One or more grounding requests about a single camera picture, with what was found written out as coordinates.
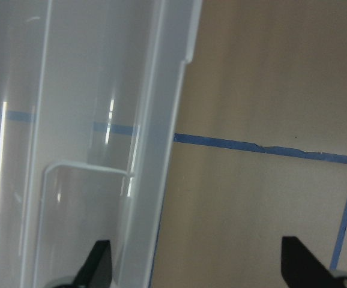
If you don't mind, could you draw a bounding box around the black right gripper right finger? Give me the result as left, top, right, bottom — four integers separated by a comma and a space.
282, 236, 339, 288

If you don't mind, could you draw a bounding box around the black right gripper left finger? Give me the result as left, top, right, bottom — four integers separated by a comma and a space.
72, 240, 112, 288

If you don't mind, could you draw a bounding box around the clear plastic box lid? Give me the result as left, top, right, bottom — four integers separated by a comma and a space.
0, 1, 202, 287

